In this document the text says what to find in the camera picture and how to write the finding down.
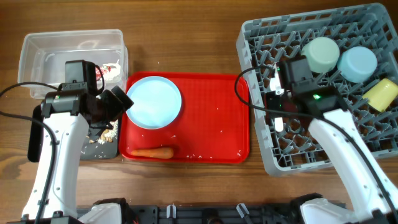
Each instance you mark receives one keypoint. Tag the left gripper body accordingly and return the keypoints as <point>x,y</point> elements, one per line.
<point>101,125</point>

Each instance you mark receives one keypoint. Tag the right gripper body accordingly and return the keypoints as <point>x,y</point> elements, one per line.
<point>277,104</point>

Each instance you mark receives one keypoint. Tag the white tissue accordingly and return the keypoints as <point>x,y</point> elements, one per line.
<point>111,70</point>

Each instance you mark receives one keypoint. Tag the light blue plate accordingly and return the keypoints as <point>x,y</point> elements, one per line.
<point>157,101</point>

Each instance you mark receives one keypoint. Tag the light green bowl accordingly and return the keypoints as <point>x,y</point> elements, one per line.
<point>322,54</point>

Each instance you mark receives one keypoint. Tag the light blue bowl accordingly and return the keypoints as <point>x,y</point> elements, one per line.
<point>357,64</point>

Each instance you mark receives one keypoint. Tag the yellow plastic cup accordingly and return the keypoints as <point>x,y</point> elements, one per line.
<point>381,95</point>

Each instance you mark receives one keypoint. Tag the white plastic spoon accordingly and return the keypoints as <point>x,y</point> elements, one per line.
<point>279,124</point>

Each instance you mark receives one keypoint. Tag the red snack wrapper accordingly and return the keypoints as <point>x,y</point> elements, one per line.
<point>100,72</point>

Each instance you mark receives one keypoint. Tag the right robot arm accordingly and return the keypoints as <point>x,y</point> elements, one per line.
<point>326,116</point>

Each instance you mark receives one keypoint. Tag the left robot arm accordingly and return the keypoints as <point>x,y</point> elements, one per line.
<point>67,115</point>

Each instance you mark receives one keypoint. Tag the grey dishwasher rack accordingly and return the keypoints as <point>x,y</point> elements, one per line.
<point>270,40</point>

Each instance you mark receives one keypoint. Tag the food scraps pile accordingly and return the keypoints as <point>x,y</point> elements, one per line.
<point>101,147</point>

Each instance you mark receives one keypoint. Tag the black tray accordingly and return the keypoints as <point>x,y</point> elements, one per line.
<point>35,142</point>

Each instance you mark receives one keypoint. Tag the red serving tray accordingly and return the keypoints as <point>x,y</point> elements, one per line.
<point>212,126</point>

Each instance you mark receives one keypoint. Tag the orange carrot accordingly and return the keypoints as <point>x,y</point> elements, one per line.
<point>157,153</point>

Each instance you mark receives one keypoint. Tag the clear plastic bin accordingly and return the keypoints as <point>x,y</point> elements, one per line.
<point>44,54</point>

